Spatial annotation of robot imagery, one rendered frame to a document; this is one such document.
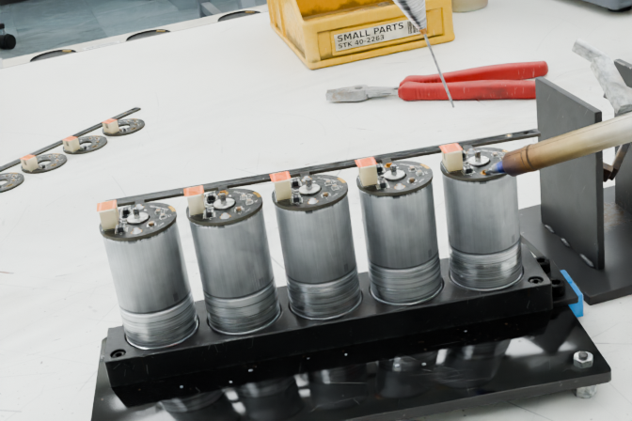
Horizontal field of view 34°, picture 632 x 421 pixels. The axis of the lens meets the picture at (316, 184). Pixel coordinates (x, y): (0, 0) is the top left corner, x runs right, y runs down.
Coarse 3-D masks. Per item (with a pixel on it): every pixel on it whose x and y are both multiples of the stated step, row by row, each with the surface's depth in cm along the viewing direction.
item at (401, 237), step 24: (360, 192) 33; (432, 192) 33; (384, 216) 33; (408, 216) 33; (432, 216) 33; (384, 240) 33; (408, 240) 33; (432, 240) 34; (384, 264) 34; (408, 264) 33; (432, 264) 34; (384, 288) 34; (408, 288) 34; (432, 288) 34
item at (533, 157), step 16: (592, 128) 29; (608, 128) 29; (624, 128) 29; (544, 144) 31; (560, 144) 30; (576, 144) 30; (592, 144) 29; (608, 144) 29; (512, 160) 31; (528, 160) 31; (544, 160) 31; (560, 160) 30; (512, 176) 32
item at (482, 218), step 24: (456, 192) 33; (480, 192) 33; (504, 192) 33; (456, 216) 34; (480, 216) 33; (504, 216) 33; (456, 240) 34; (480, 240) 33; (504, 240) 34; (456, 264) 34; (480, 264) 34; (504, 264) 34; (480, 288) 34
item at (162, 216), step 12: (144, 204) 34; (156, 204) 34; (120, 216) 33; (156, 216) 33; (168, 216) 33; (120, 228) 32; (132, 228) 32; (144, 228) 32; (156, 228) 32; (120, 240) 32; (132, 240) 32
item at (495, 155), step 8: (464, 152) 34; (488, 152) 34; (496, 152) 34; (504, 152) 34; (464, 160) 34; (496, 160) 34; (440, 168) 34; (464, 168) 33; (472, 168) 33; (480, 168) 33; (448, 176) 33; (456, 176) 33; (464, 176) 33; (472, 176) 33; (480, 176) 33; (488, 176) 32; (496, 176) 32
